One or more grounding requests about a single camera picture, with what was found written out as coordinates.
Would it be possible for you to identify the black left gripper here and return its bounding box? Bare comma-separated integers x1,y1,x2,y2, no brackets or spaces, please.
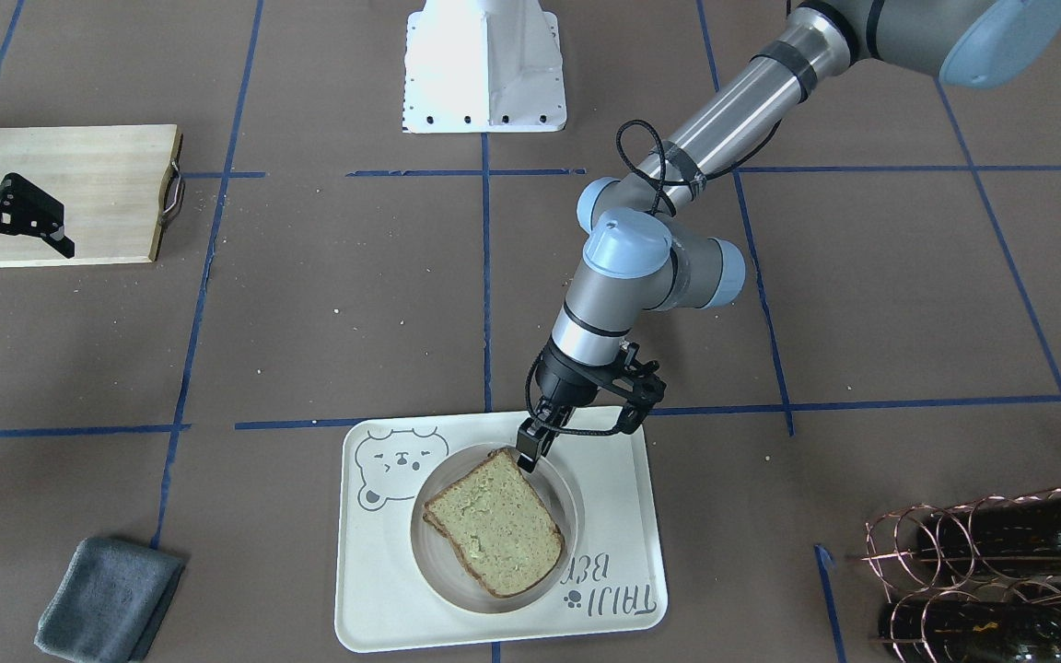
515,341,610,473

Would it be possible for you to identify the bread slice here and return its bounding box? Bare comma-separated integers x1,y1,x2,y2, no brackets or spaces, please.
424,448,566,599
422,508,458,553

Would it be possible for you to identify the white round plate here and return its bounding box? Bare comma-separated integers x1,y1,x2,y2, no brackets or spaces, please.
410,444,581,614

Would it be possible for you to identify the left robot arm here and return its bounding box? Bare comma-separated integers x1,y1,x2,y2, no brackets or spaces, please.
515,1,1061,471

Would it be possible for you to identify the cream bear serving tray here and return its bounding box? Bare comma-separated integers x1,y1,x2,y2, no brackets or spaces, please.
333,412,667,652

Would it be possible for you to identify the wooden cutting board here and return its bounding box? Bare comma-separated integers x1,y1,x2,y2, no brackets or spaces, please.
0,124,182,268

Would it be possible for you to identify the grey folded cloth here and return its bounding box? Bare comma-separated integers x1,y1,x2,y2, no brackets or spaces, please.
34,537,185,662

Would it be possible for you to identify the dark green wine bottle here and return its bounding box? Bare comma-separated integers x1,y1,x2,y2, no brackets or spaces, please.
916,495,1061,579

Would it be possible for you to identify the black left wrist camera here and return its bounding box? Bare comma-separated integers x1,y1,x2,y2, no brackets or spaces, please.
612,343,667,434

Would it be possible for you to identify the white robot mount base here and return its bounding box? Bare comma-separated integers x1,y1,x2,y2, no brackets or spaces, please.
402,1,568,134

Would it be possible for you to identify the copper wire bottle rack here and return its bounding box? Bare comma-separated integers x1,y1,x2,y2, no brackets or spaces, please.
860,487,1061,662

